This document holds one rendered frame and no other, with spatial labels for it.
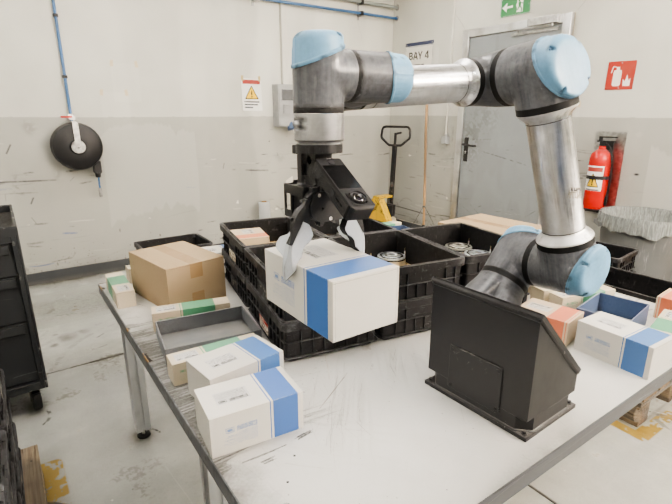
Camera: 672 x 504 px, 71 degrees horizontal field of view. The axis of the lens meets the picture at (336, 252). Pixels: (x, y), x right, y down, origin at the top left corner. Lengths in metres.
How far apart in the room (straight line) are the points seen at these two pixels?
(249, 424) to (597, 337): 0.97
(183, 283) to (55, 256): 2.93
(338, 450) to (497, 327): 0.41
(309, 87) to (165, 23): 3.99
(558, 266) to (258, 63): 4.16
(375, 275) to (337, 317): 0.08
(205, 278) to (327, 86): 1.16
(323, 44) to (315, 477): 0.75
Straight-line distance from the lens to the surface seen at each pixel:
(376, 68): 0.74
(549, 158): 1.04
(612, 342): 1.49
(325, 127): 0.69
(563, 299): 1.76
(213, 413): 1.01
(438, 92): 0.99
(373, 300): 0.69
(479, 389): 1.14
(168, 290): 1.68
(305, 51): 0.70
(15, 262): 2.45
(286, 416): 1.06
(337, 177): 0.68
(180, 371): 1.28
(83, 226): 4.52
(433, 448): 1.06
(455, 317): 1.12
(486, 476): 1.02
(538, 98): 1.01
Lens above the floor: 1.36
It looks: 16 degrees down
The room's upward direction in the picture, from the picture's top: straight up
